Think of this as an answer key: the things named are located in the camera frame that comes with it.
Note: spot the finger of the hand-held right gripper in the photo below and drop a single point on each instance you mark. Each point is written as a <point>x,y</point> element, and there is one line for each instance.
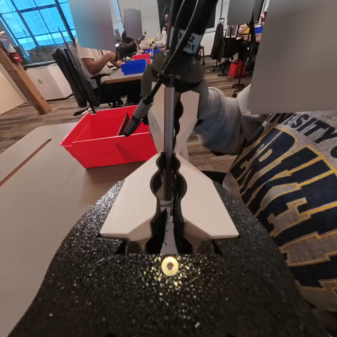
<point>191,110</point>
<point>156,126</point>

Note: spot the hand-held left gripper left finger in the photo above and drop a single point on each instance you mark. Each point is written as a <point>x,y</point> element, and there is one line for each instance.
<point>126,210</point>

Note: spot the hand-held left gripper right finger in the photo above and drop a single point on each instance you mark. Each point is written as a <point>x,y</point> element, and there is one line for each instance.
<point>208,210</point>

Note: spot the silver adapter dongle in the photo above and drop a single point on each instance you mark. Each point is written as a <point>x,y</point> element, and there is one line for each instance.
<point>138,113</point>

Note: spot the red plastic bin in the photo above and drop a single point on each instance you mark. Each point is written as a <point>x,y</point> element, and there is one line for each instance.
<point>105,152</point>

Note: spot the person's right forearm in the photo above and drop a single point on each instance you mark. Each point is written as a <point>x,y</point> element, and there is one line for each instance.
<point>223,118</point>

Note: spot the dark bin divider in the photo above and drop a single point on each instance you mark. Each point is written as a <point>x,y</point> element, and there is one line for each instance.
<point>123,126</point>

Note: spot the dark hanging cloth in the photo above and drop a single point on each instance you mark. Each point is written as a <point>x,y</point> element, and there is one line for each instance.
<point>218,44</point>

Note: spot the small red bin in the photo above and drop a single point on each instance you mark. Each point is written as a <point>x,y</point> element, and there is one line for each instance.
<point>142,58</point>

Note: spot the blue plastic bin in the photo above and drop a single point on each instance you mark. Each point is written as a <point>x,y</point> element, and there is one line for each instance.
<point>133,68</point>

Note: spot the red bag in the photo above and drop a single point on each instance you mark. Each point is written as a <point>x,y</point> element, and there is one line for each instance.
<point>237,69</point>

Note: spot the wooden desk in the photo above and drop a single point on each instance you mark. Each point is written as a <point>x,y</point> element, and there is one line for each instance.
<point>118,77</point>

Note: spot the person's printed grey sweatshirt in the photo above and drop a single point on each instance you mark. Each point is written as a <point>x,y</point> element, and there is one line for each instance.
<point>289,184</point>

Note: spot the black office chair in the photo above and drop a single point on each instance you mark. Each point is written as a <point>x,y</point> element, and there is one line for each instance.
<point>71,76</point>

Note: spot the red fire extinguisher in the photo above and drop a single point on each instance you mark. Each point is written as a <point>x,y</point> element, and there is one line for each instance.
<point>9,48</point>

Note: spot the wooden post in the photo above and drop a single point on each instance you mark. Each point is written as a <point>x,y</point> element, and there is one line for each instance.
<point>23,81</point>

